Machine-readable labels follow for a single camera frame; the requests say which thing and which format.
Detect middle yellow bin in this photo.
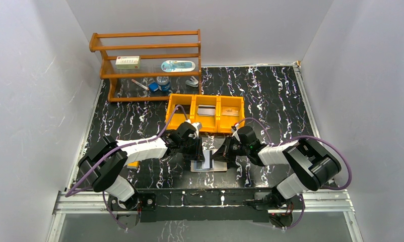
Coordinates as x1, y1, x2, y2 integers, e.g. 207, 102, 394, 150
190, 95, 218, 133

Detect gold credit card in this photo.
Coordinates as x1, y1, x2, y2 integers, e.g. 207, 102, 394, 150
221, 106, 239, 116

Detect wooden shelf rack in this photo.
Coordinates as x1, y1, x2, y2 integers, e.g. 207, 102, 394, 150
89, 30, 202, 102

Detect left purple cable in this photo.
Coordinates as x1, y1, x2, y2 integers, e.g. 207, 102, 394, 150
64, 104, 189, 231

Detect white marker pen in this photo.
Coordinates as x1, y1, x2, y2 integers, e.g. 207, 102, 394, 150
131, 79, 149, 91

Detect white red box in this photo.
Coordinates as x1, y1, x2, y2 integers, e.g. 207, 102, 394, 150
115, 56, 141, 70

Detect blue white jar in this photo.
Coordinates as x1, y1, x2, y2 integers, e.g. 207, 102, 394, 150
156, 76, 170, 92

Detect right yellow bin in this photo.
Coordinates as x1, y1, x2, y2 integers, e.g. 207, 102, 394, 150
216, 96, 245, 134

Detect small yellow block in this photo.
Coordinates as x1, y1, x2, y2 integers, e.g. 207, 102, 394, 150
126, 161, 139, 169

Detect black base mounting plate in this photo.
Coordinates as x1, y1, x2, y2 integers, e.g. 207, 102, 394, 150
107, 188, 304, 229

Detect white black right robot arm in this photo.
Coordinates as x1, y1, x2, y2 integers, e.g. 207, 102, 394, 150
210, 126, 342, 209

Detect silver credit card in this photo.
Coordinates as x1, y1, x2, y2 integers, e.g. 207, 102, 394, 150
197, 105, 216, 116

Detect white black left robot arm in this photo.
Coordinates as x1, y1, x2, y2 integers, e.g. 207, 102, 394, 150
78, 120, 202, 210

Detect yellow bin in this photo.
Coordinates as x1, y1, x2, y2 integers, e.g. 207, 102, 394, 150
165, 94, 195, 130
216, 96, 245, 134
190, 95, 218, 133

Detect small blue cube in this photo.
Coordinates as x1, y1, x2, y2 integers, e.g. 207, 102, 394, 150
148, 82, 159, 92

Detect blue oval package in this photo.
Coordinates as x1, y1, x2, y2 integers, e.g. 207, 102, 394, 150
161, 60, 196, 73

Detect beige card holder wallet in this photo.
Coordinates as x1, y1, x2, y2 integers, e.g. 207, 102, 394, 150
190, 160, 227, 172

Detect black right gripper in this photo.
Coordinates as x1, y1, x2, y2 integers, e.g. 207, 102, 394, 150
211, 135, 249, 162

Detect left yellow bin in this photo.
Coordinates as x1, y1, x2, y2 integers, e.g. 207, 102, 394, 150
165, 94, 195, 130

